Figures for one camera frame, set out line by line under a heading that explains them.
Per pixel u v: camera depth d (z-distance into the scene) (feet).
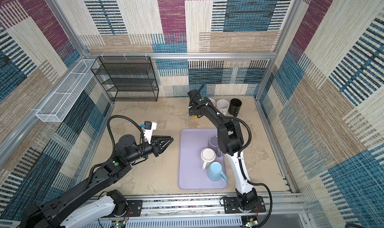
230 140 1.97
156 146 2.03
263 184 2.30
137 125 1.98
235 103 3.43
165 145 2.21
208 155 2.77
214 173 2.53
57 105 2.35
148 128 2.03
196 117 2.93
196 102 2.49
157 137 2.14
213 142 2.84
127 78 3.57
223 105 3.42
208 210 2.40
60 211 1.37
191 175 2.71
